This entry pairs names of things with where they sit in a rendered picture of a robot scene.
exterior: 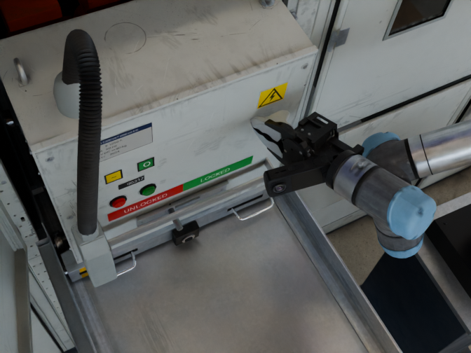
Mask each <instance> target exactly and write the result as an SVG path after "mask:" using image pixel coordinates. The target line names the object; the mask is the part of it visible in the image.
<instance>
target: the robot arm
mask: <svg viewBox="0 0 471 353"><path fill-rule="evenodd" d="M289 115H290V113H289V112H288V111H286V110H281V111H278V112H276V113H273V114H271V115H269V116H267V117H259V116H257V117H253V118H251V119H250V120H251V122H250V123H251V125H252V128H253V130H254V132H255V133H256V135H257V136H258V138H260V140H261V141H262V143H263V144H264V145H265V146H266V147H267V149H268V150H269V151H270V152H271V153H272V154H273V155H274V156H275V157H276V158H277V159H278V160H279V161H280V162H281V163H282V164H283V165H284V166H282V167H277V168H275V169H270V170H267V171H265V172H264V184H265V188H266V191H267V193H268V195H269V196H270V197H271V198H272V197H275V196H278V195H282V194H285V193H290V192H293V191H297V190H300V189H303V188H307V187H311V186H315V185H318V184H323V183H326V185H327V186H328V187H330V188H331V189H332V190H334V192H335V193H336V194H337V195H339V196H341V197H342V198H343V199H345V200H347V201H348V202H349V203H351V204H352V205H355V206H356V207H357V208H359V209H361V210H362V211H364V212H365V213H367V214H368V215H370V216H371V217H372V218H373V220H374V225H375V227H376V232H377V238H378V242H379V244H380V245H381V246H382V248H383V250H384V251H385V252H386V253H387V254H389V255H390V256H392V257H395V258H408V257H410V256H413V255H414V254H416V253H417V252H418V251H419V249H420V248H421V246H422V243H423V237H424V232H425V230H426V229H427V228H428V226H429V225H430V223H431V222H432V220H433V218H434V216H435V212H436V208H437V206H436V203H435V201H434V200H433V199H432V198H431V197H430V196H428V195H426V194H425V193H424V192H423V191H422V190H421V189H419V188H418V187H416V186H412V184H411V181H413V180H416V179H420V178H423V177H428V176H430V175H433V174H438V173H441V172H445V171H449V170H451V169H456V168H459V167H464V166H466V165H471V119H469V120H465V121H463V122H460V123H456V124H453V125H449V126H446V127H442V128H439V129H437V130H433V131H430V132H426V133H423V134H419V135H416V136H414V137H410V138H407V139H403V140H401V139H400V138H399V137H398V135H396V134H395V133H393V132H386V133H382V132H378V133H376V134H373V135H371V136H369V137H368V138H366V139H365V140H364V142H363V144H362V145H361V146H360V145H359V144H357V145H356V146H355V147H353V148H352V147H350V146H349V145H347V144H345V143H343V142H342V141H340V140H339V132H337V124H336V123H334V122H332V121H330V120H329V119H327V118H325V117H324V116H322V115H320V114H318V113H317V112H315V111H314V112H313V113H312V114H311V115H309V116H308V117H305V118H304V119H302V120H301V121H299V122H298V124H299V126H298V127H297V128H295V129H294V127H293V125H291V124H290V123H288V122H287V120H288V118H289ZM317 117H320V118H322V119H323V120H325V121H327V122H328V123H327V124H326V123H324V122H322V121H321V120H319V119H317ZM333 135H334V136H333Z"/></svg>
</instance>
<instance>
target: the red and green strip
mask: <svg viewBox="0 0 471 353"><path fill-rule="evenodd" d="M252 159H253V156H250V157H248V158H246V159H243V160H240V161H238V162H235V163H233V164H231V165H228V166H226V167H223V168H221V169H218V170H216V171H213V172H210V173H209V174H206V175H204V176H201V177H198V178H197V179H194V180H191V181H188V182H186V183H184V184H181V185H179V186H176V187H174V188H171V189H169V190H167V191H164V192H162V193H159V194H157V195H154V196H151V197H150V198H147V199H145V200H142V201H139V202H136V203H135V204H132V205H129V206H127V207H124V208H122V209H120V210H117V211H115V212H112V213H110V214H107V216H108V220H109V222H110V221H113V220H114V219H117V218H120V217H122V216H125V215H127V214H129V213H132V212H135V211H137V210H139V209H142V208H144V207H147V206H149V205H152V204H154V203H156V202H159V201H161V200H164V199H166V198H169V197H171V196H173V195H176V194H178V193H181V192H183V191H186V190H188V189H190V188H193V187H195V186H198V185H201V184H203V183H205V182H207V181H210V180H213V179H216V178H217V177H220V176H222V175H225V174H228V173H229V172H232V171H234V170H237V169H240V168H241V167H244V166H247V165H249V164H252Z"/></svg>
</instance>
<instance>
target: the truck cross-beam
mask: <svg viewBox="0 0 471 353"><path fill-rule="evenodd" d="M265 190H266V188H265V185H263V186H260V187H258V188H255V189H253V190H251V191H248V192H246V193H243V194H242V195H239V196H237V197H234V198H232V199H230V200H227V201H225V202H223V203H220V204H218V205H215V206H213V207H211V208H209V209H206V210H204V211H201V212H199V213H197V214H194V215H192V216H189V217H187V218H185V219H182V220H181V221H180V222H181V224H182V226H184V225H186V224H188V223H191V222H193V221H196V222H197V223H198V225H199V227H201V226H204V225H206V224H208V223H211V222H213V221H216V220H217V219H220V218H222V217H224V216H227V215H229V214H232V211H231V208H232V207H233V208H234V209H235V211H238V210H240V209H243V208H245V207H248V206H250V205H253V204H254V203H256V202H259V201H261V199H262V196H263V194H264V191H265ZM174 229H176V228H175V225H174V224H171V225H168V226H166V227H164V228H161V229H159V230H156V231H154V232H152V233H149V234H148V235H145V236H142V237H140V238H137V239H136V240H133V241H131V242H128V243H126V244H123V245H121V246H119V247H116V248H114V249H112V250H111V252H112V255H113V258H114V263H118V262H120V261H123V260H125V259H127V258H130V257H132V256H131V254H130V251H134V254H135V255H136V254H139V253H141V252H143V251H146V250H148V249H150V248H153V247H155V246H157V245H159V244H162V243H164V242H167V241H169V240H171V239H172V231H173V230H174ZM60 255H61V257H62V260H63V263H64V266H65V268H66V270H67V272H68V275H69V277H70V279H71V281H72V282H75V281H76V280H78V279H81V278H82V276H81V275H83V274H85V273H87V271H86V270H85V271H83V272H80V269H81V268H84V267H85V265H84V263H83V262H81V263H79V264H78V263H77V262H76V259H75V258H74V255H73V252H72V250H69V251H66V252H64V253H61V254H60Z"/></svg>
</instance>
